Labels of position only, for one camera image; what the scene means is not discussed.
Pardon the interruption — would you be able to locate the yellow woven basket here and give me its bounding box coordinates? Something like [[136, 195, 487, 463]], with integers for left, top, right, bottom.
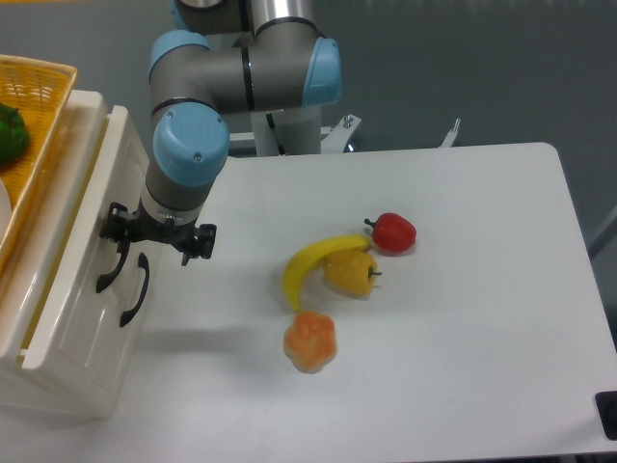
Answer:
[[1, 54, 77, 266]]

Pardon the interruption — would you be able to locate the black bottom drawer handle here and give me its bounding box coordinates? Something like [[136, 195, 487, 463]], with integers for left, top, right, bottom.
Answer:
[[119, 252, 150, 328]]

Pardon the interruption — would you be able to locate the black device at edge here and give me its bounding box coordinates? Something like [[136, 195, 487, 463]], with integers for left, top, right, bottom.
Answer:
[[595, 391, 617, 441]]

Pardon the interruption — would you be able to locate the black top drawer handle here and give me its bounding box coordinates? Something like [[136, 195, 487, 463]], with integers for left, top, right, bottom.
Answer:
[[95, 250, 129, 293]]

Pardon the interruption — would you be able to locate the yellow bell pepper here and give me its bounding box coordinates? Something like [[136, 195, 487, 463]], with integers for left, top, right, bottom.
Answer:
[[323, 250, 382, 296]]

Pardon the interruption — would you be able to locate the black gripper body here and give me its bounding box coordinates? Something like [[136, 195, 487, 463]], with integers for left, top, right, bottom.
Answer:
[[128, 195, 201, 252]]

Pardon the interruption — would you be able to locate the green bell pepper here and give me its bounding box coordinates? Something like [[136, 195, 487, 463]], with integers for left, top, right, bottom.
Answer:
[[0, 103, 30, 165]]

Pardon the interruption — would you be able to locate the white plate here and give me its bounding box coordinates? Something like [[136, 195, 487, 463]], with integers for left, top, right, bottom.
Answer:
[[0, 181, 13, 240]]

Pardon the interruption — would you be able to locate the white drawer cabinet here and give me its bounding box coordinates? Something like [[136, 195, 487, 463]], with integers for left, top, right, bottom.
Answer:
[[1, 91, 161, 417]]

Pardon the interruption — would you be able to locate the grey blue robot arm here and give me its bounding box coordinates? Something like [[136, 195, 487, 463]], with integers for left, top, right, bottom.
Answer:
[[100, 1, 341, 260]]

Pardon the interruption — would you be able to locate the white table clamp bracket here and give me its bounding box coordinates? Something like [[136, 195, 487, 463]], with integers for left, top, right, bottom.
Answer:
[[440, 118, 461, 149]]

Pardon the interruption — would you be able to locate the black drawer handle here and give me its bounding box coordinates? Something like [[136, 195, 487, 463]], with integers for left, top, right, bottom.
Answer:
[[95, 250, 129, 293], [119, 252, 150, 328]]

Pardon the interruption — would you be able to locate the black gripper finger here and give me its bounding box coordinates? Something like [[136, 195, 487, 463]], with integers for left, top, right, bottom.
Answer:
[[99, 202, 139, 254], [181, 224, 217, 266]]

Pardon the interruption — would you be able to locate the yellow banana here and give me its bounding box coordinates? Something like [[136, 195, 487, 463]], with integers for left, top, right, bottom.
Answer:
[[282, 234, 372, 313]]

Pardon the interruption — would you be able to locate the red bell pepper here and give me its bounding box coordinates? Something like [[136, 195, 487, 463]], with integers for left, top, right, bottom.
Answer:
[[363, 212, 417, 255]]

